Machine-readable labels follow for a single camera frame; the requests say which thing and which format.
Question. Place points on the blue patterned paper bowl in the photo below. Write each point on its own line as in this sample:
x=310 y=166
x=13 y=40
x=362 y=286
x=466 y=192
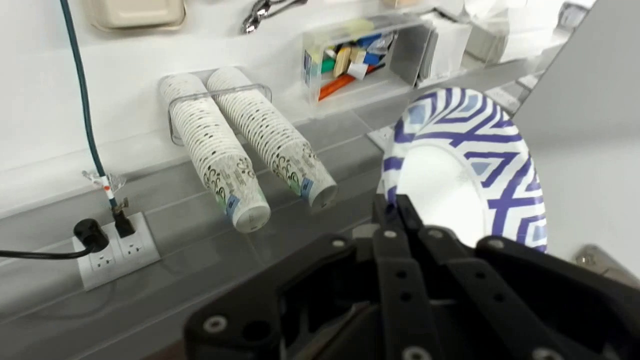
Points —
x=464 y=166

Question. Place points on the paper cup stack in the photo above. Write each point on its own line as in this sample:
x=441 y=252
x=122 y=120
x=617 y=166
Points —
x=219 y=158
x=276 y=140

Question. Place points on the clear condiment organizer box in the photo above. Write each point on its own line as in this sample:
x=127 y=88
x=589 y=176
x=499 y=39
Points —
x=362 y=53

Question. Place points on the paper cup stack right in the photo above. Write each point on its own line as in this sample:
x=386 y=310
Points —
x=276 y=140

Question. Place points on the beige takeout container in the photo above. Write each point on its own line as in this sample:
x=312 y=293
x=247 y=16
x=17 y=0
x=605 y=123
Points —
x=137 y=15

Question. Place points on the black power plug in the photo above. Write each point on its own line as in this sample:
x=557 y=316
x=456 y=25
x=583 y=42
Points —
x=91 y=234

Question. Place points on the paper cup stack left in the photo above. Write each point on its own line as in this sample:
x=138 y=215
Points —
x=219 y=158

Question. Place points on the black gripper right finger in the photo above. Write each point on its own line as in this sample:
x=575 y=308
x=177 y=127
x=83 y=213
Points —
x=483 y=296

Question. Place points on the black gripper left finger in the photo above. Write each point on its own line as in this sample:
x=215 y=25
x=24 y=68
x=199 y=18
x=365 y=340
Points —
x=394 y=270

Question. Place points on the white wall outlet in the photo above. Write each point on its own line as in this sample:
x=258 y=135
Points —
x=120 y=256

